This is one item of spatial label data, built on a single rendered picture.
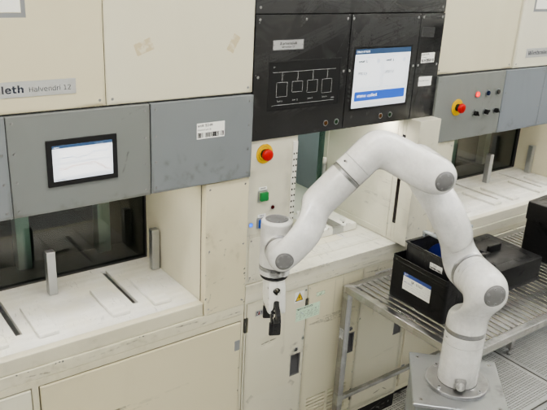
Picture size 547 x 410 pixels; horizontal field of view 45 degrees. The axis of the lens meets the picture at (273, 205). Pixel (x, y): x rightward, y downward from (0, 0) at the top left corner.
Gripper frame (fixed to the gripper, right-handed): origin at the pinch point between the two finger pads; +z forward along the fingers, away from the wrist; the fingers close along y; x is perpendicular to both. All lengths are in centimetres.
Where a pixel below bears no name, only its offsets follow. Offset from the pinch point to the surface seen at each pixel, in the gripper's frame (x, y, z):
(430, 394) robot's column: -49, -5, 25
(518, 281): -115, 58, 23
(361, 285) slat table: -51, 65, 25
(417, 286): -65, 45, 15
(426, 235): -73, 60, 2
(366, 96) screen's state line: -47, 70, -50
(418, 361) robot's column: -52, 12, 25
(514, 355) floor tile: -163, 117, 101
